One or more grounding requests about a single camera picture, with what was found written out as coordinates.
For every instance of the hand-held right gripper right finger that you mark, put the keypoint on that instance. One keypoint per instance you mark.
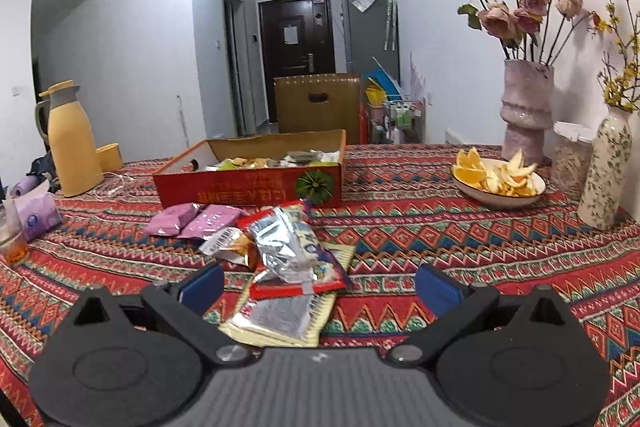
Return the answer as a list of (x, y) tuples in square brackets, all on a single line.
[(440, 287)]

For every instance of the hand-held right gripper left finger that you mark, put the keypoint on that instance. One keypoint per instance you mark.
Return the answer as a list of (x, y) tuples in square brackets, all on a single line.
[(200, 287)]

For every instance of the purple snack packet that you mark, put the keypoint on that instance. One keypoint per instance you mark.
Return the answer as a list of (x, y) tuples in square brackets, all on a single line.
[(172, 219), (212, 222)]

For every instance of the yellow green snack packet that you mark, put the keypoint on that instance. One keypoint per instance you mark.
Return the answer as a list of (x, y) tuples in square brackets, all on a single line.
[(280, 322)]

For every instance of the silver foil snack packet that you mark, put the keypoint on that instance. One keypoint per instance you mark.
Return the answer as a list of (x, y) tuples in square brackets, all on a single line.
[(285, 247)]

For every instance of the red cardboard box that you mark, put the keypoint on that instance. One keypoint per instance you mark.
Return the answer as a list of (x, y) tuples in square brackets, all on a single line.
[(240, 189)]

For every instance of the red snack packet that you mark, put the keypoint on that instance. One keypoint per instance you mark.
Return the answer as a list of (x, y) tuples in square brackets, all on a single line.
[(330, 277)]

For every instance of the pile of snack packets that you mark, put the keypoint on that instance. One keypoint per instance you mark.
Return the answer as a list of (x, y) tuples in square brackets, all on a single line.
[(265, 163)]

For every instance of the white bowl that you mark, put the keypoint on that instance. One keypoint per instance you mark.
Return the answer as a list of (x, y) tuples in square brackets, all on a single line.
[(500, 199)]

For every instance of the pile of orange peels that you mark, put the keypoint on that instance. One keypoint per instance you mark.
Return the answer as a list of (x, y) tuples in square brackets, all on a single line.
[(495, 177)]

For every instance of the yellow cup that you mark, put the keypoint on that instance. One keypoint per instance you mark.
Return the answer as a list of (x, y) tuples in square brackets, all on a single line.
[(110, 158)]

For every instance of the thin mop stick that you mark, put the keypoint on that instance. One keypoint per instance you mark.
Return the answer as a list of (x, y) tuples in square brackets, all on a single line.
[(181, 122)]

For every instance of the storage cart with bottles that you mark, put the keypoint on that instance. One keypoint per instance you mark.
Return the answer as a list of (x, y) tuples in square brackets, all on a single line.
[(397, 119)]

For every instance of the purple tissue pack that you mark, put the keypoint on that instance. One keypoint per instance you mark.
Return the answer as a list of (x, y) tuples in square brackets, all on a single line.
[(40, 217)]

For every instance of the clear cereal jar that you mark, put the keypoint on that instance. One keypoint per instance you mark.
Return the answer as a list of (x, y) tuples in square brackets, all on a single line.
[(570, 162)]

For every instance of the yellow thermos jug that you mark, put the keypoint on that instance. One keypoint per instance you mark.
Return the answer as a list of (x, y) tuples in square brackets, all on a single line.
[(72, 147)]

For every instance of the glass cup with tea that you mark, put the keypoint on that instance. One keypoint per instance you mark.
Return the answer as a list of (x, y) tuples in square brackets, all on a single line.
[(12, 239)]

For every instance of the dark clothes pile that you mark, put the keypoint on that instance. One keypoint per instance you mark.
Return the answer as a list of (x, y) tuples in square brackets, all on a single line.
[(45, 169)]

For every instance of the pink ceramic vase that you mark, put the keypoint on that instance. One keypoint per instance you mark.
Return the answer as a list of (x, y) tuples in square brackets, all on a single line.
[(525, 112)]

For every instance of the floral print vase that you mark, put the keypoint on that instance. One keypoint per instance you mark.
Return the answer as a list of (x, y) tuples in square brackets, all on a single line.
[(605, 172)]

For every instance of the purple rolled mat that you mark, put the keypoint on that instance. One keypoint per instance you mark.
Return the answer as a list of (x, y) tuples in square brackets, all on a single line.
[(22, 188)]

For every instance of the blue folder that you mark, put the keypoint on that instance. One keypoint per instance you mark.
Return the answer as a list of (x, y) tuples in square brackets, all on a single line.
[(382, 79)]

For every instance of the dark entrance door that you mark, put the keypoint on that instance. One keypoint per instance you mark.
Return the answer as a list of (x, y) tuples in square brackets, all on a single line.
[(295, 72)]

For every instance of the grey refrigerator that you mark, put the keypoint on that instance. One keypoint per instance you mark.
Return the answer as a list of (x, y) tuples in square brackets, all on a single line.
[(367, 37)]

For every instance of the paper notice on door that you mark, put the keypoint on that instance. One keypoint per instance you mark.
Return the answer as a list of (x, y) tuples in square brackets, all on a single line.
[(291, 35)]

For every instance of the white folded umbrella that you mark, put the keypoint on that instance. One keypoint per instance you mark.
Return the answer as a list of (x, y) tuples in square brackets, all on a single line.
[(391, 17)]

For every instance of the yellow flower branches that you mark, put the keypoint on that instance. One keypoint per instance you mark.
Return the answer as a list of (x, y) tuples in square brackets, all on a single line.
[(622, 79)]

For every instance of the paper sheet on refrigerator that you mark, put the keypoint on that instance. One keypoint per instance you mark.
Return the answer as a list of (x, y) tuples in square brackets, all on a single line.
[(362, 0)]

